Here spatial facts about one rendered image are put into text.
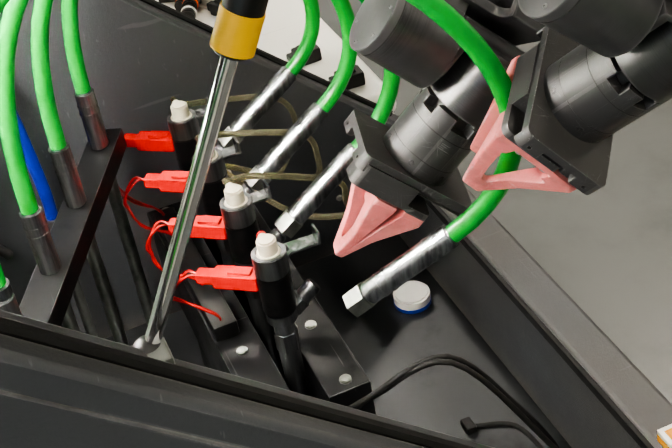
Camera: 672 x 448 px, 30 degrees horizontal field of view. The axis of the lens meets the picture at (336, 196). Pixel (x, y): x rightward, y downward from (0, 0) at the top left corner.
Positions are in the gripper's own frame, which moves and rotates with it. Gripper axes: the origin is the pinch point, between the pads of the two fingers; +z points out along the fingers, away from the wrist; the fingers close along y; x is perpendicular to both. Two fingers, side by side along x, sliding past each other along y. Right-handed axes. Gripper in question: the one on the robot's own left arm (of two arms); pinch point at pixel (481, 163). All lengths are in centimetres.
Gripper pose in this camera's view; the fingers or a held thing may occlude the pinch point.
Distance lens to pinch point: 85.6
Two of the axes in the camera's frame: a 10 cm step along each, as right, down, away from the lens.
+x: 7.8, 5.3, 3.3
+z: -5.7, 4.0, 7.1
